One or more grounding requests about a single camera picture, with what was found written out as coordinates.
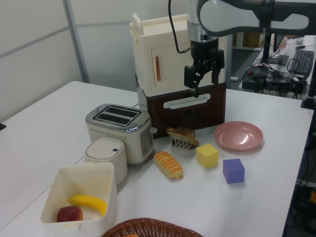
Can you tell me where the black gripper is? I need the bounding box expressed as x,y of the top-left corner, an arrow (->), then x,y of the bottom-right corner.
184,40 -> 226,99

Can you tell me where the yellow banana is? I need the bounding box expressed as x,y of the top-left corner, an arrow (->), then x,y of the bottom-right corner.
68,194 -> 108,218

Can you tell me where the white square plastic container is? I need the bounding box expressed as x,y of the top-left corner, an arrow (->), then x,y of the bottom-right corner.
40,161 -> 118,230

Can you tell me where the cardboard box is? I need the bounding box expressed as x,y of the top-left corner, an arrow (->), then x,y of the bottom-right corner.
241,32 -> 264,47

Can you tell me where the dark brown drawer base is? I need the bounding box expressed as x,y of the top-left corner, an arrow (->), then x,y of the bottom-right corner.
135,74 -> 227,139

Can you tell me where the cream toy cabinet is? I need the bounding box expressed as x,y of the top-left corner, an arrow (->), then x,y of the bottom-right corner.
129,13 -> 228,95

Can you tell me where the black monitor stand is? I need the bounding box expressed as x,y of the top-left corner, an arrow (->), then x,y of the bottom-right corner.
259,32 -> 289,66

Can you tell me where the brown bread slice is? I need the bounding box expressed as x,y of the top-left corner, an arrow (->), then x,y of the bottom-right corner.
166,127 -> 200,146

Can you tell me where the pink plate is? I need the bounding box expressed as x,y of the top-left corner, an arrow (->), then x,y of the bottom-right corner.
214,120 -> 264,152

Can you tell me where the yellow cube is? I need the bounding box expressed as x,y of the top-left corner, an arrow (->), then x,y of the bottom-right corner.
196,143 -> 219,169

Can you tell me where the black keyboard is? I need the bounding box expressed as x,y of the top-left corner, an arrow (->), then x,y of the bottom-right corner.
287,49 -> 316,74

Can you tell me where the purple cube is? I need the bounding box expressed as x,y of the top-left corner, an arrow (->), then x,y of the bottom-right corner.
222,158 -> 245,185

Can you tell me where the cream chrome toaster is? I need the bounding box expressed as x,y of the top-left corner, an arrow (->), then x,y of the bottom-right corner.
85,103 -> 158,167

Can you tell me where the small white lidded bin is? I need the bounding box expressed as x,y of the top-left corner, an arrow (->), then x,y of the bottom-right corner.
84,137 -> 128,185

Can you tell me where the brown wicker basket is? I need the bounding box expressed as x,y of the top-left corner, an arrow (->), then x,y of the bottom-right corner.
101,217 -> 205,237

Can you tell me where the red apple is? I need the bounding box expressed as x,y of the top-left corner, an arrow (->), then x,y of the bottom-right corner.
56,206 -> 84,223

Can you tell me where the white drawer handle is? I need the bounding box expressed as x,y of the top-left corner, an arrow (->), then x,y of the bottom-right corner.
163,93 -> 211,110

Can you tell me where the copper cabinet door handle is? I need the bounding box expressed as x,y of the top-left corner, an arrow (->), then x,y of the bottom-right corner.
154,55 -> 161,82

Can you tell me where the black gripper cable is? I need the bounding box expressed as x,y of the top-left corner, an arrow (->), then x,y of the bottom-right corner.
168,0 -> 194,54

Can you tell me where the black electronics and cable tangle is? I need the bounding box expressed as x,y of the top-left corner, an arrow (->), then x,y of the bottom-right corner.
241,63 -> 310,97

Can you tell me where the black pole clamp mount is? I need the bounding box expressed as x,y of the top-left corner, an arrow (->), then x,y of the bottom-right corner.
300,61 -> 316,110

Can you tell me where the grey partition post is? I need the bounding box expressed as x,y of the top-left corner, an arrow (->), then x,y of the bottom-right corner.
61,0 -> 90,83

